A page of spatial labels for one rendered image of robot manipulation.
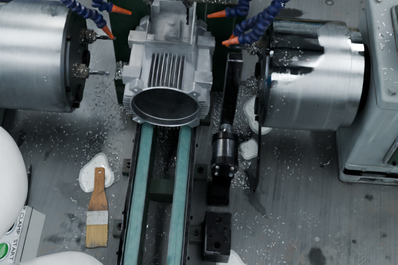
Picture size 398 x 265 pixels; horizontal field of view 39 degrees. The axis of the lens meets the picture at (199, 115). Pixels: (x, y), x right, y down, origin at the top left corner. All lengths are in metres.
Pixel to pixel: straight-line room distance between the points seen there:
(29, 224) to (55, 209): 0.31
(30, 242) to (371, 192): 0.82
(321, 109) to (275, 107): 0.10
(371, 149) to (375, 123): 0.11
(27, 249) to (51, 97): 0.33
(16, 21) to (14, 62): 0.09
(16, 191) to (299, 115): 0.77
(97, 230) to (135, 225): 0.15
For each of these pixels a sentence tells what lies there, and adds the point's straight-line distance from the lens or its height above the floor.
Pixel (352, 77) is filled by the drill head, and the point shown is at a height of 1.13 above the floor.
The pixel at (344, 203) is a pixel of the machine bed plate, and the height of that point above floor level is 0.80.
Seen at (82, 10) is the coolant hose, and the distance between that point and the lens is 1.17.
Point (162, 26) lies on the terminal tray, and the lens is 1.27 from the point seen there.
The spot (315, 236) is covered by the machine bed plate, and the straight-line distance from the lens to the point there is 1.39.
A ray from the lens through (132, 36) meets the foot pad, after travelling 1.30.
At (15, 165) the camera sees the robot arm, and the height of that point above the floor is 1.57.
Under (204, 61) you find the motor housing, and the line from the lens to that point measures 1.27.
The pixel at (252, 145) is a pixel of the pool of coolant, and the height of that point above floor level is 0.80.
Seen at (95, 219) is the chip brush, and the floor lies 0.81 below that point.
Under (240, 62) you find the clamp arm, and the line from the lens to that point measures 1.05.
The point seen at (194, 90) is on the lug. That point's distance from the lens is 1.19.
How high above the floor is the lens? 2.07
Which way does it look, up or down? 58 degrees down
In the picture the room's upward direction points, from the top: 4 degrees clockwise
